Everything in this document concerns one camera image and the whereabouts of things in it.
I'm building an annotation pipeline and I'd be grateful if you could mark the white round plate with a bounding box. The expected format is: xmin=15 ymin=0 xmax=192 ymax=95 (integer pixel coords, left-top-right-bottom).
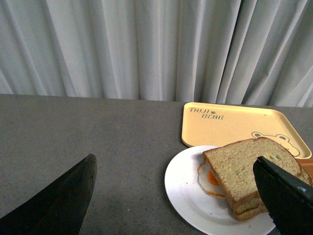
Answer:
xmin=164 ymin=145 xmax=275 ymax=235

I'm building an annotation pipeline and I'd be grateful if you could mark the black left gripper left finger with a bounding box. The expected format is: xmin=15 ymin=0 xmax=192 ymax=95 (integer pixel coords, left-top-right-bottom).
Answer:
xmin=0 ymin=154 xmax=97 ymax=235

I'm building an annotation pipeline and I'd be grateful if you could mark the brown wooden tray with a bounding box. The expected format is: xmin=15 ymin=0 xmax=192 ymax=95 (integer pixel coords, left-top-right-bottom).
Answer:
xmin=297 ymin=159 xmax=313 ymax=177

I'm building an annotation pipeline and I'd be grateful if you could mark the yellow bear tray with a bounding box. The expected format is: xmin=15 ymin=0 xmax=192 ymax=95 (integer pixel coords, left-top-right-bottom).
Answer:
xmin=181 ymin=102 xmax=312 ymax=159

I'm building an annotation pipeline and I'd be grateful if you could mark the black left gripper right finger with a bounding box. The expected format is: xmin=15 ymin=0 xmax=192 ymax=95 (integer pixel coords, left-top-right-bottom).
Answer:
xmin=253 ymin=156 xmax=313 ymax=235

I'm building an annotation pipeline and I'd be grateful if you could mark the fried egg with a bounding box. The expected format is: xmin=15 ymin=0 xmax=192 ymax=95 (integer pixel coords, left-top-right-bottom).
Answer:
xmin=198 ymin=164 xmax=224 ymax=198

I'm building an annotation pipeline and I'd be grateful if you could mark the white curtain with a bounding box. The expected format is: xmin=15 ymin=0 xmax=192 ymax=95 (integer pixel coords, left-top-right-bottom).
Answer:
xmin=0 ymin=0 xmax=313 ymax=107

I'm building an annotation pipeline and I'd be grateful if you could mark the bread slice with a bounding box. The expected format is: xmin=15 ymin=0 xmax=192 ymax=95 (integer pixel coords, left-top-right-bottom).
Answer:
xmin=230 ymin=195 xmax=268 ymax=221
xmin=203 ymin=137 xmax=313 ymax=208

